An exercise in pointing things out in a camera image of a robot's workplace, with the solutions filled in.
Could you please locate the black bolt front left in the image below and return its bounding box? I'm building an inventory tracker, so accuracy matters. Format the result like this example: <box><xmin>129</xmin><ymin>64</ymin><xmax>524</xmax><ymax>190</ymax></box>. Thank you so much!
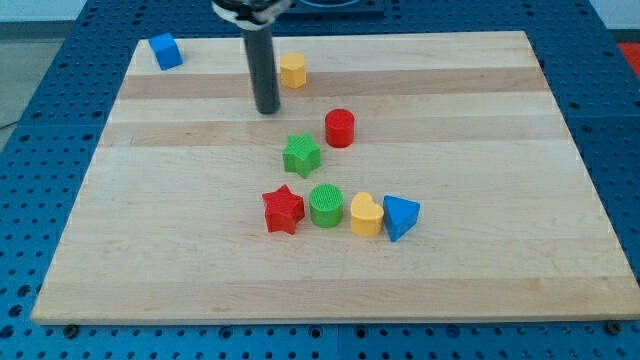
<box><xmin>62</xmin><ymin>324</ymin><xmax>79</xmax><ymax>339</ymax></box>

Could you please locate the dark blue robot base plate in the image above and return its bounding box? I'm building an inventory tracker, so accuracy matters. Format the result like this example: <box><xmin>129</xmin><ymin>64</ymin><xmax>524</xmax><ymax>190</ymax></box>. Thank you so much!
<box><xmin>283</xmin><ymin>0</ymin><xmax>387</xmax><ymax>17</ymax></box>

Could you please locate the black bolt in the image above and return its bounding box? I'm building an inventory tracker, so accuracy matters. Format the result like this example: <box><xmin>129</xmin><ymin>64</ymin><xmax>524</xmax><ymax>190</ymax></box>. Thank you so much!
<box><xmin>605</xmin><ymin>321</ymin><xmax>622</xmax><ymax>336</ymax></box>
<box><xmin>62</xmin><ymin>324</ymin><xmax>79</xmax><ymax>339</ymax></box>

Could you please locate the yellow heart block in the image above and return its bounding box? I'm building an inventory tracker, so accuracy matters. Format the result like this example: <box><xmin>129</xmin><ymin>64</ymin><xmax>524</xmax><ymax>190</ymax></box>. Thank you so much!
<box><xmin>350</xmin><ymin>192</ymin><xmax>384</xmax><ymax>236</ymax></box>

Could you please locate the yellow hexagon block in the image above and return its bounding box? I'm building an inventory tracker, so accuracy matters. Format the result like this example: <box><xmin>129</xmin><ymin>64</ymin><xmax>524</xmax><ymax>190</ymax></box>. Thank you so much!
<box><xmin>280</xmin><ymin>52</ymin><xmax>307</xmax><ymax>89</ymax></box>

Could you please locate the blue triangle block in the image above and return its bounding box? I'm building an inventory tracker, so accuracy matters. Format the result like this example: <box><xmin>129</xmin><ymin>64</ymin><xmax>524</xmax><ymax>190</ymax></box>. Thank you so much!
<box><xmin>383</xmin><ymin>195</ymin><xmax>421</xmax><ymax>242</ymax></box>

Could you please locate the red cylinder block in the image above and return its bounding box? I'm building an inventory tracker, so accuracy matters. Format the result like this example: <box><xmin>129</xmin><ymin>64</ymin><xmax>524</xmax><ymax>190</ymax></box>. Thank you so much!
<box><xmin>325</xmin><ymin>108</ymin><xmax>355</xmax><ymax>148</ymax></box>

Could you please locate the red star block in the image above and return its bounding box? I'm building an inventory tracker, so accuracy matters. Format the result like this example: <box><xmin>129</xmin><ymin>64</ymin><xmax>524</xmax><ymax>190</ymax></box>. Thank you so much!
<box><xmin>262</xmin><ymin>185</ymin><xmax>305</xmax><ymax>235</ymax></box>

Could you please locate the light wooden board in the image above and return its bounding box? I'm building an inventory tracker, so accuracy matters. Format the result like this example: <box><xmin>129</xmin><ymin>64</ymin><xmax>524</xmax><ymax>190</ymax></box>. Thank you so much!
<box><xmin>32</xmin><ymin>31</ymin><xmax>639</xmax><ymax>325</ymax></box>

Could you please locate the green cylinder block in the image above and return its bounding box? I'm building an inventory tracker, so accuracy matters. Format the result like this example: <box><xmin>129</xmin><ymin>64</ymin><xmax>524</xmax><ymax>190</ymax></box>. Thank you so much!
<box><xmin>309</xmin><ymin>183</ymin><xmax>344</xmax><ymax>228</ymax></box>

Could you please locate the green star block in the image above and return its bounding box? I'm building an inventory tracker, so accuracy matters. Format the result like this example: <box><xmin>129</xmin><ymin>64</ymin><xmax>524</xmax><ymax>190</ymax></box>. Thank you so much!
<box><xmin>282</xmin><ymin>133</ymin><xmax>321</xmax><ymax>178</ymax></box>

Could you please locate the black bolt front right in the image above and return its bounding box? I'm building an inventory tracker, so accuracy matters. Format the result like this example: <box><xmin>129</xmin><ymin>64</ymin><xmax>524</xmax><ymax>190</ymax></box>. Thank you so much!
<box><xmin>605</xmin><ymin>321</ymin><xmax>622</xmax><ymax>336</ymax></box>

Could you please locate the blue cube block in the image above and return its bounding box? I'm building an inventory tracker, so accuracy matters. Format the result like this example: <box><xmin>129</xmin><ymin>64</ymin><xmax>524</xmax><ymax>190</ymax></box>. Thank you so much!
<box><xmin>148</xmin><ymin>33</ymin><xmax>183</xmax><ymax>70</ymax></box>

